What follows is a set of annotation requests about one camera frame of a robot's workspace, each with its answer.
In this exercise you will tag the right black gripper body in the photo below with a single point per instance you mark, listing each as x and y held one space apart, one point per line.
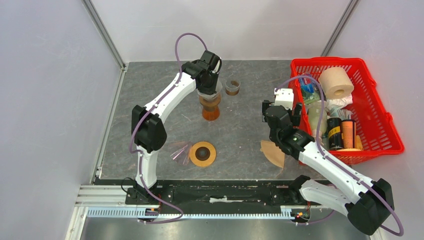
290 112

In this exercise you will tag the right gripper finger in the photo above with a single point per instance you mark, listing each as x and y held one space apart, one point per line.
296 114
264 106

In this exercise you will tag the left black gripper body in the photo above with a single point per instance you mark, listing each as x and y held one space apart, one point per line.
210 87

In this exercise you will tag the white paper coffee filter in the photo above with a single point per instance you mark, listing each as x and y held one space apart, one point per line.
210 97

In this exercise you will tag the dark wooden ring holder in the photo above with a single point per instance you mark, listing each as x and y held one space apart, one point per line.
210 105

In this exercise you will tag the light wooden ring holder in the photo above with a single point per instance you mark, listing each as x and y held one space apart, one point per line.
202 154

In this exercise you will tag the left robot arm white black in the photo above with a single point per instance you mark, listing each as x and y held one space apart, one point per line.
148 134

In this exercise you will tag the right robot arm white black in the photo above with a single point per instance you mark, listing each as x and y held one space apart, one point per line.
366 203

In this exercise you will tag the brown paper coffee filter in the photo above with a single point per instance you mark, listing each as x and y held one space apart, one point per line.
272 153

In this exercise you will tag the pale green bottle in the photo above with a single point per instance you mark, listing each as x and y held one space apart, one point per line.
317 118

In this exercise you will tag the green patterned packet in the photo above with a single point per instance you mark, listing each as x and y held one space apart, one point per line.
311 94

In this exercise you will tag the small glass cup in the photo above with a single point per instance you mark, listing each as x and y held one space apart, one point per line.
232 87

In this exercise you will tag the amber glass carafe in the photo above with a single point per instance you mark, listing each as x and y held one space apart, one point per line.
211 115

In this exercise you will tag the blue snack packet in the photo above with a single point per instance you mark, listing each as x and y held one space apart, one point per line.
306 82

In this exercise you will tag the black cylindrical can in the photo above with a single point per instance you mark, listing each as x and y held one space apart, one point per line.
334 133

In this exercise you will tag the crumpled white paper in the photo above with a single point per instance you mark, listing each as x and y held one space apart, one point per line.
333 105

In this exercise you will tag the beige toilet paper roll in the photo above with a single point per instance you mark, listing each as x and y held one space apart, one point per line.
335 83

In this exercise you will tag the orange cylindrical can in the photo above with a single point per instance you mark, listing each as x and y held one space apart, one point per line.
348 130

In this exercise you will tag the red plastic basket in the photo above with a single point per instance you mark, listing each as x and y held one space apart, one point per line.
374 125

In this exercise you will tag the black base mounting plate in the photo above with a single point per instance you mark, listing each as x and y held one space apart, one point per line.
201 197

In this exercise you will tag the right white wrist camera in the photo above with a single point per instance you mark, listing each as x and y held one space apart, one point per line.
284 97

